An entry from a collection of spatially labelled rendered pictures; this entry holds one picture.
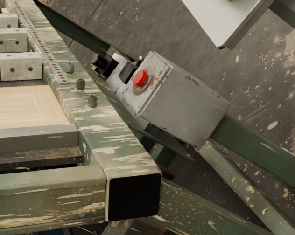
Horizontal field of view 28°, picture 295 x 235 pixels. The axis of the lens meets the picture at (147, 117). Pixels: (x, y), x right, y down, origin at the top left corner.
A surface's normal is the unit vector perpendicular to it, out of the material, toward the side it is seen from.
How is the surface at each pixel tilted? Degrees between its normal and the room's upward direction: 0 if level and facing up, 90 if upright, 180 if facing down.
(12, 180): 57
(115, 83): 0
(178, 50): 0
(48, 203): 90
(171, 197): 90
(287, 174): 90
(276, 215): 0
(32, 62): 90
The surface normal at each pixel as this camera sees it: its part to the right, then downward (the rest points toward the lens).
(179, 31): -0.76, -0.43
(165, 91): 0.33, 0.39
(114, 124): 0.06, -0.92
